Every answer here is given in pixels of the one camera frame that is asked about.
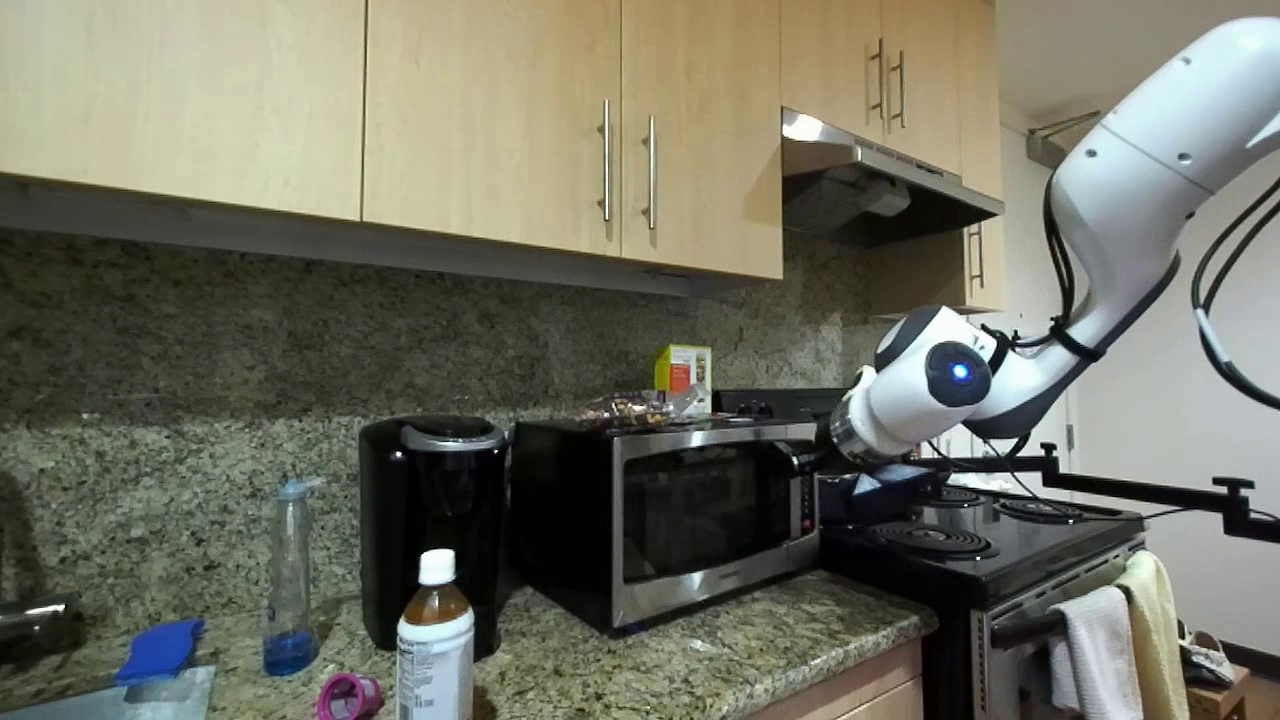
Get black stove range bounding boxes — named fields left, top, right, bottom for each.
left=819, top=461, right=1142, bottom=720

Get white hanging towel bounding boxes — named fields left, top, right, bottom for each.
left=1049, top=587, right=1142, bottom=720

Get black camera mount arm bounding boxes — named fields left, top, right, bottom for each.
left=850, top=442, right=1280, bottom=550

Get black microwave door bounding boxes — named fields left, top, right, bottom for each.
left=603, top=421, right=819, bottom=632

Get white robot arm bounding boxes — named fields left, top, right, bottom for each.
left=827, top=16, right=1280, bottom=461

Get purple small object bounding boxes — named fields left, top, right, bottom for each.
left=313, top=673, right=382, bottom=720

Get yellow hanging towel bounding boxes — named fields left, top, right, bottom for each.
left=1119, top=550, right=1191, bottom=720

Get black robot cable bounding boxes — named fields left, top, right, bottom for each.
left=1189, top=178, right=1280, bottom=416

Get steel range hood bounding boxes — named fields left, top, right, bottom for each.
left=779, top=109, right=1003, bottom=244

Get colourful small box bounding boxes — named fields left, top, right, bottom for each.
left=652, top=344, right=712, bottom=416

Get stainless steel microwave oven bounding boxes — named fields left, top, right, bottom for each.
left=509, top=421, right=819, bottom=636

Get clear blue spray bottle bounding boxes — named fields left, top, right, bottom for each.
left=261, top=476, right=314, bottom=678

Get blue sponge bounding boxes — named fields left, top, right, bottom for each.
left=116, top=615, right=203, bottom=690

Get black coffee maker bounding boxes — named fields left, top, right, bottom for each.
left=360, top=416, right=509, bottom=657

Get brown bottle white cap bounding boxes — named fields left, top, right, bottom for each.
left=397, top=550, right=474, bottom=720

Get upper wooden cabinets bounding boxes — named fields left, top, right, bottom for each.
left=0, top=0, right=998, bottom=311

